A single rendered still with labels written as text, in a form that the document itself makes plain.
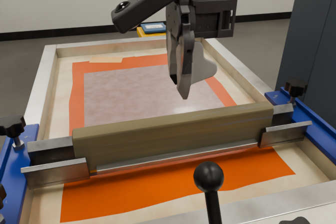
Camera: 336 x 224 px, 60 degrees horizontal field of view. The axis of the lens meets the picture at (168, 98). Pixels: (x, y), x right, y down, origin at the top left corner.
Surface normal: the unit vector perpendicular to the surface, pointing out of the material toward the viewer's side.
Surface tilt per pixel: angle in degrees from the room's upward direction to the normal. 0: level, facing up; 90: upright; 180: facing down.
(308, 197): 0
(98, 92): 0
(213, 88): 0
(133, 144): 90
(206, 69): 81
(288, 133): 90
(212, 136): 90
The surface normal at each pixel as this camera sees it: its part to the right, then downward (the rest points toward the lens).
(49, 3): 0.25, 0.51
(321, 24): -0.99, 0.07
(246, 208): 0.00, -0.85
